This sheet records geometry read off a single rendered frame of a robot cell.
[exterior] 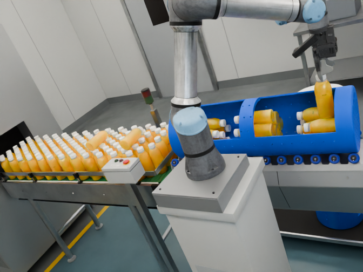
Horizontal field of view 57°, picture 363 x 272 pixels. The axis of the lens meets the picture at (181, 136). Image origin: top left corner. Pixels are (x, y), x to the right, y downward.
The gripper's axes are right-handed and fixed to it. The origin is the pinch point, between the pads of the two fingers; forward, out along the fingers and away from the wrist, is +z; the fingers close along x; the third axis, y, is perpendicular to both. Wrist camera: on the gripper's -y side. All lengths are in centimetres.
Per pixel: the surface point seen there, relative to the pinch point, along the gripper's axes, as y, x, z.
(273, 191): -28, -12, 52
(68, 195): -172, -22, 53
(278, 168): -22.7, -11.0, 38.4
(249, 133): -31.0, -13.2, 17.3
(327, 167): -1.4, -11.0, 38.1
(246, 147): -34.1, -13.6, 24.2
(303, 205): -16, -8, 64
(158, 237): -99, -29, 76
